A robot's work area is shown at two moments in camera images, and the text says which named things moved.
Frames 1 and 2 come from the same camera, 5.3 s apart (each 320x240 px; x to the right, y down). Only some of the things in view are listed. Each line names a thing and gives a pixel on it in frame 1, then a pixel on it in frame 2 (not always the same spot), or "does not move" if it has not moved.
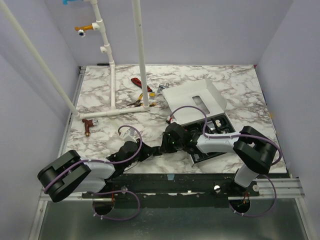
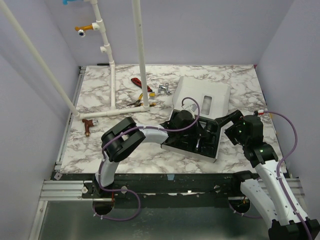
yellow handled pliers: (138, 103) does not move
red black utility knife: (137, 82) does not move
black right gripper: (165, 144) → (231, 117)
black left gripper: (146, 151) → (197, 133)
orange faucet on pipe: (81, 29) does not move
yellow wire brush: (152, 95) does not move
